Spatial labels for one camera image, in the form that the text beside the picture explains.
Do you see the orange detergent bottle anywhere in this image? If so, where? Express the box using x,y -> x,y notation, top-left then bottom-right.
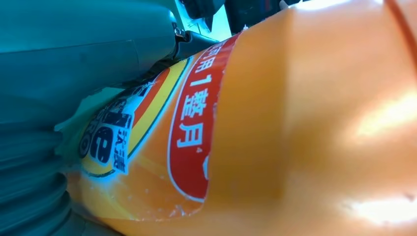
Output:
63,0 -> 417,236

